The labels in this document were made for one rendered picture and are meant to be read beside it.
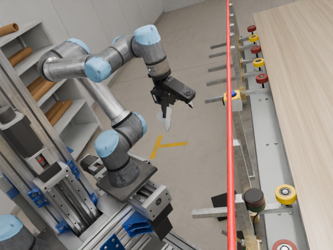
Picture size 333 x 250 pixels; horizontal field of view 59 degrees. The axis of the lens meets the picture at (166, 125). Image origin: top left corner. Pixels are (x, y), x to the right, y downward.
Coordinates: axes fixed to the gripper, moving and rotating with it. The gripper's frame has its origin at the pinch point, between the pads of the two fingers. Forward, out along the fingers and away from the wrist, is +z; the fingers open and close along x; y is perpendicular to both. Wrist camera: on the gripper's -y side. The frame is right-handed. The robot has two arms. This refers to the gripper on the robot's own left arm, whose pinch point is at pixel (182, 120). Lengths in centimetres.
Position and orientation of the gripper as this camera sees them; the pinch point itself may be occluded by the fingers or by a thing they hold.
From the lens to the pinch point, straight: 109.0
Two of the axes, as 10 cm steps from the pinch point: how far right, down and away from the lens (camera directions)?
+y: -6.9, -1.9, 7.0
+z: 3.2, 7.9, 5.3
